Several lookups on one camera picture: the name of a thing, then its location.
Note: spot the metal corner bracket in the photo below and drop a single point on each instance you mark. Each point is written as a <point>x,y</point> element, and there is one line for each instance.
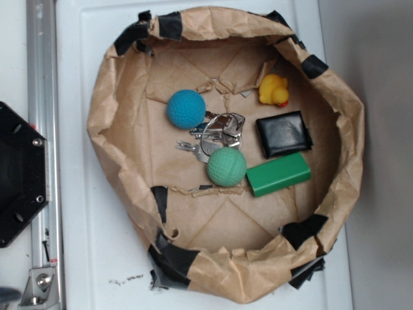
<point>41,291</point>

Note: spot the yellow rubber duck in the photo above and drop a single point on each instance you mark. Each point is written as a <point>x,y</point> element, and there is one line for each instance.
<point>273,90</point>

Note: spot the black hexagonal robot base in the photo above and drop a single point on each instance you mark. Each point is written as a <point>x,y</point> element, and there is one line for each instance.
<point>23,174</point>

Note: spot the green rectangular block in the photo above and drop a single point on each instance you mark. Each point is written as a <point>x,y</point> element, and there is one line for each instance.
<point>278,174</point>

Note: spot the brown paper bag bowl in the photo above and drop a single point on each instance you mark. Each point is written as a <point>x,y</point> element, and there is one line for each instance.
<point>206,238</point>

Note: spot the green dimpled ball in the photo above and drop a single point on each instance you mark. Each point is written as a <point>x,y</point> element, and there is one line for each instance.
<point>226,167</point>

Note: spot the black leather wallet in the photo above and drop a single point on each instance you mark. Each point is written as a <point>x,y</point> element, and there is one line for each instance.
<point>283,134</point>

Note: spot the blue dimpled ball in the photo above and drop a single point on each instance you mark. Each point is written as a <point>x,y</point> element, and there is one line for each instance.
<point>186,109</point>

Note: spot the silver key bunch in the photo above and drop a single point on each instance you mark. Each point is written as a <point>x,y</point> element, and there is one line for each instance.
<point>222,130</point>

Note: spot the aluminium extrusion rail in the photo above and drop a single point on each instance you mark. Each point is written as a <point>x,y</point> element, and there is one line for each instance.
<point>46,227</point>

